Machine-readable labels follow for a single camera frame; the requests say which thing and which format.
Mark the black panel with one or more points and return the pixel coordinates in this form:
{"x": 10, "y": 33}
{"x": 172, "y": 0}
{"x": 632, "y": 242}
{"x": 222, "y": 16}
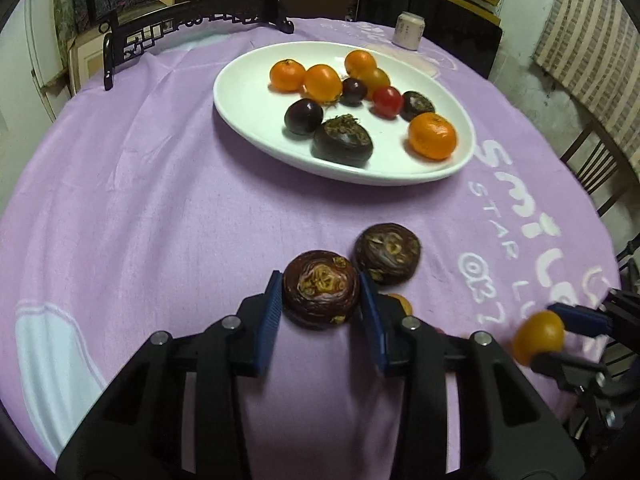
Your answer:
{"x": 450, "y": 25}

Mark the round painted screen black stand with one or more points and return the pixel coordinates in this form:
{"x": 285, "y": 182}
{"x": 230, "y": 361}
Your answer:
{"x": 200, "y": 15}

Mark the wooden slatted chair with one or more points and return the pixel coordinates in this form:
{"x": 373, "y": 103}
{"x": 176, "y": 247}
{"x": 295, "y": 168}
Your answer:
{"x": 597, "y": 170}

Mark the small pale yellow fruit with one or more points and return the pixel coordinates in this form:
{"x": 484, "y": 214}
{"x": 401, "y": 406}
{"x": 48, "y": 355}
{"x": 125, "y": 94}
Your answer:
{"x": 401, "y": 304}

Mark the small white jar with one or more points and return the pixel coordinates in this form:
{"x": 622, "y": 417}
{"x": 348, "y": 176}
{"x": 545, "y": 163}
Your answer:
{"x": 408, "y": 30}

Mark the dark brown mangosteen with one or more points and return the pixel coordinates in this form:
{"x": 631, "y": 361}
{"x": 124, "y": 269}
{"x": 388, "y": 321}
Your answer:
{"x": 417, "y": 105}

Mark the purple printed tablecloth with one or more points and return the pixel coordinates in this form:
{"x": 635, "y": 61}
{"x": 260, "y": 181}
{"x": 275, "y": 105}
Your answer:
{"x": 150, "y": 210}

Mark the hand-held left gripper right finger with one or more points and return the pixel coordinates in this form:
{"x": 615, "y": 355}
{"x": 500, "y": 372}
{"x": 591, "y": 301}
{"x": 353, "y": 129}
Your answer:
{"x": 372, "y": 325}

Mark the yellow orange plum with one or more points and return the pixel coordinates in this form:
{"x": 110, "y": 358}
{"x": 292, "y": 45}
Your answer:
{"x": 379, "y": 79}
{"x": 539, "y": 337}

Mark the pale wooden picture frame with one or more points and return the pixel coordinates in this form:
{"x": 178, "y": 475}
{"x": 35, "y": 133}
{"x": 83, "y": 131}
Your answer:
{"x": 87, "y": 62}

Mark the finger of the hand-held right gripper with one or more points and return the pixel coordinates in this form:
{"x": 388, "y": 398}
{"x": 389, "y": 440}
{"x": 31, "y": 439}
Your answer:
{"x": 575, "y": 317}
{"x": 560, "y": 365}

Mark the red tomato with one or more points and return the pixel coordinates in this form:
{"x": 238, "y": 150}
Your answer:
{"x": 387, "y": 101}

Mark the white oval plate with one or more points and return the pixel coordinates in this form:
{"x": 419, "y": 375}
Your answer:
{"x": 250, "y": 90}

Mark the large dark purple fruit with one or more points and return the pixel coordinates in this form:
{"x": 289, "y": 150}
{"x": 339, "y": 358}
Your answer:
{"x": 343, "y": 142}

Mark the checkered woven mat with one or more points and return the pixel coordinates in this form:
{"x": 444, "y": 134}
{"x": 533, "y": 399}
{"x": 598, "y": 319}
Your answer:
{"x": 590, "y": 35}

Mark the dark purple plum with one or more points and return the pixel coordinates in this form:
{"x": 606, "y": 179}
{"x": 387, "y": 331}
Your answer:
{"x": 354, "y": 91}
{"x": 303, "y": 116}

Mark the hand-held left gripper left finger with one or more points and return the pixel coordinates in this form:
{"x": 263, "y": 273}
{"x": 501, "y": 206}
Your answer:
{"x": 270, "y": 320}

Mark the dark water chestnut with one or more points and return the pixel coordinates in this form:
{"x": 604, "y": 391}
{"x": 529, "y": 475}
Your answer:
{"x": 387, "y": 252}
{"x": 321, "y": 290}

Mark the patterned picture panel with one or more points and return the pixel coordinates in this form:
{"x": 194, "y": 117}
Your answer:
{"x": 72, "y": 5}

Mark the large orange tangerine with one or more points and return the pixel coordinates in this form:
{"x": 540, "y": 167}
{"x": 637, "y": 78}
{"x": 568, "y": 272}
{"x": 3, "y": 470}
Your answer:
{"x": 432, "y": 136}

